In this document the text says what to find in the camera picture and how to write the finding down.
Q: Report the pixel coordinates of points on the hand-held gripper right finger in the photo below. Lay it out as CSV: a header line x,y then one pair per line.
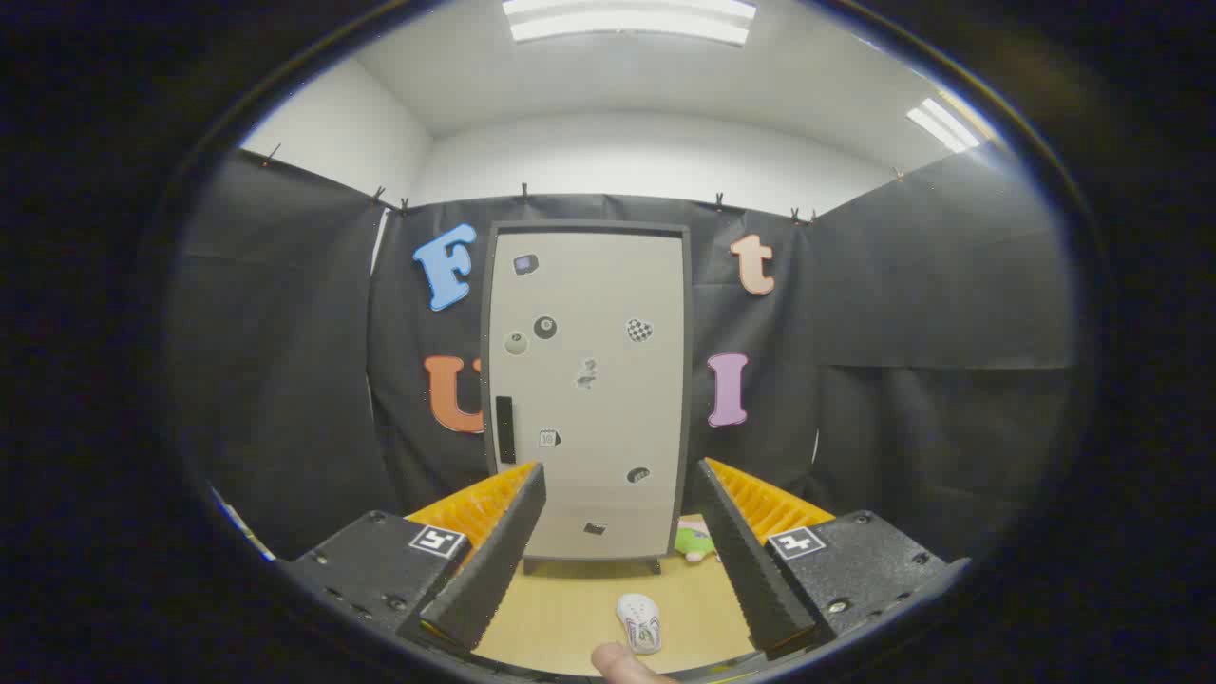
x,y
750,570

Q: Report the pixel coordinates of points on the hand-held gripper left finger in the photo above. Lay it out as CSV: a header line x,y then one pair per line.
x,y
494,570

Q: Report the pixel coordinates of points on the white canvas shoe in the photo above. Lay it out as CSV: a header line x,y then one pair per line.
x,y
638,617

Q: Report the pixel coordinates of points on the beige shoe cabinet door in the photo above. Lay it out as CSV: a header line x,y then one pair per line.
x,y
608,408

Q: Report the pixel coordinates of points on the grey shoe cabinet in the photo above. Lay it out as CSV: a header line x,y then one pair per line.
x,y
686,380

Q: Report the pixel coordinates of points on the green and pink plush toy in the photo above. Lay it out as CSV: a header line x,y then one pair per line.
x,y
693,543

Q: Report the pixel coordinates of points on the black backdrop cloth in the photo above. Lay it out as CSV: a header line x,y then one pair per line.
x,y
902,332

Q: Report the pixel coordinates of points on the row of small cloth clips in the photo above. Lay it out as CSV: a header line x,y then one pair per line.
x,y
719,200

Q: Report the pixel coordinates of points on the long ceiling light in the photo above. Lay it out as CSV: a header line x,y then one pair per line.
x,y
942,123
627,24

